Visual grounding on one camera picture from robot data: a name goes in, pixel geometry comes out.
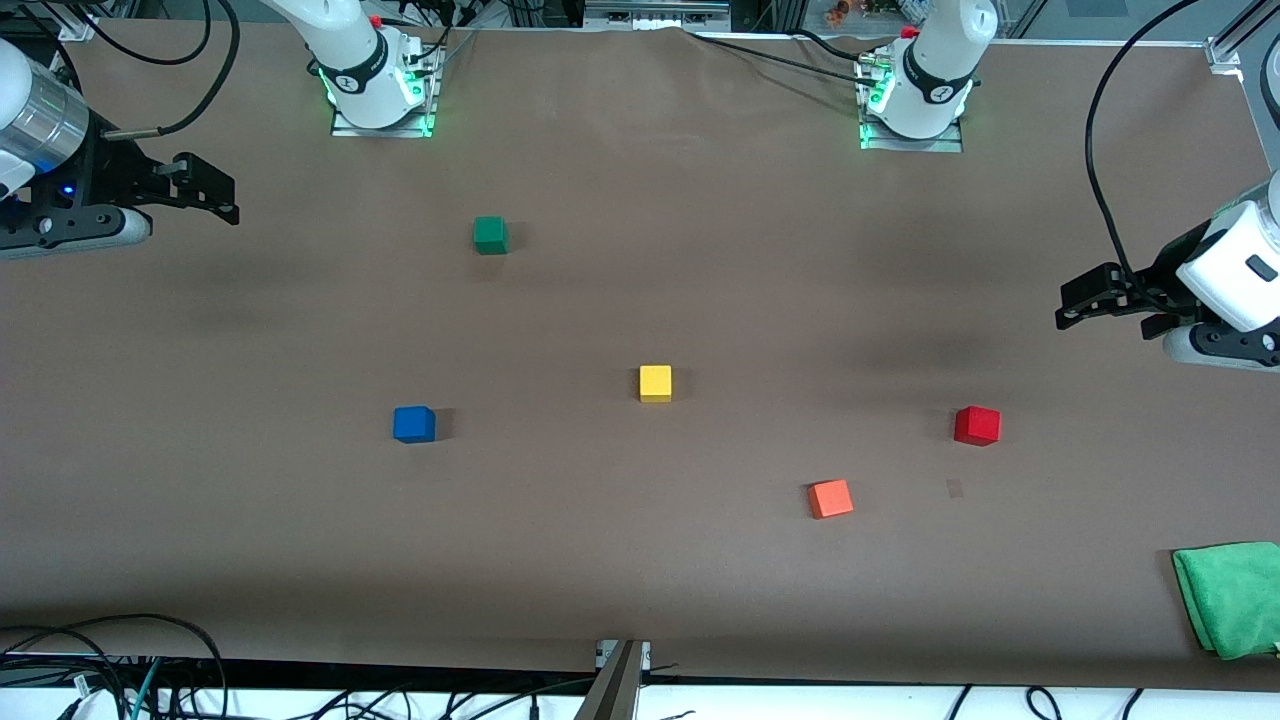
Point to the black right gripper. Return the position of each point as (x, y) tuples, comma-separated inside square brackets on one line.
[(112, 177)]

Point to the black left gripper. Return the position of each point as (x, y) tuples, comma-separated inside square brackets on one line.
[(1163, 272)]

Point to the red wooden block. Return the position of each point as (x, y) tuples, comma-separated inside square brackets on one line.
[(976, 425)]

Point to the blue wooden block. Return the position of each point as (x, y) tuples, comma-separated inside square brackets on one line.
[(413, 424)]

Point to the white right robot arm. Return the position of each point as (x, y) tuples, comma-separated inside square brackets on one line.
[(350, 50)]

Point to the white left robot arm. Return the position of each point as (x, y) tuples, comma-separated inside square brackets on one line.
[(940, 60)]

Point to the green wooden block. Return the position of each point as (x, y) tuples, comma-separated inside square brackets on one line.
[(490, 236)]

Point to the green folded cloth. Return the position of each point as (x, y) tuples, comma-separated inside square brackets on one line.
[(1235, 600)]

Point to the orange wooden block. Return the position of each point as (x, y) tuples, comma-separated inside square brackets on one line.
[(830, 499)]

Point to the small orange toy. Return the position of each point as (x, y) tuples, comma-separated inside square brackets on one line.
[(838, 12)]

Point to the yellow wooden block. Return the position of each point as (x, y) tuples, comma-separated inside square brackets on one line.
[(655, 383)]

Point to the brown table cover sheet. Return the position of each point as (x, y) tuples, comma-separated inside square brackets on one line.
[(600, 560)]

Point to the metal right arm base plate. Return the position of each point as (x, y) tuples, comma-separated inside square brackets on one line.
[(385, 130)]

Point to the aluminium frame corner bracket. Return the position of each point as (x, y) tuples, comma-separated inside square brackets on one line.
[(80, 22), (1225, 52)]

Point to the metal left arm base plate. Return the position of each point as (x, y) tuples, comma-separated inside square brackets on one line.
[(910, 146)]

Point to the silver metal rail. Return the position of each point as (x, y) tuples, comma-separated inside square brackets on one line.
[(650, 15)]

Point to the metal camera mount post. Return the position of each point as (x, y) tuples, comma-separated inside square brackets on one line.
[(615, 685)]

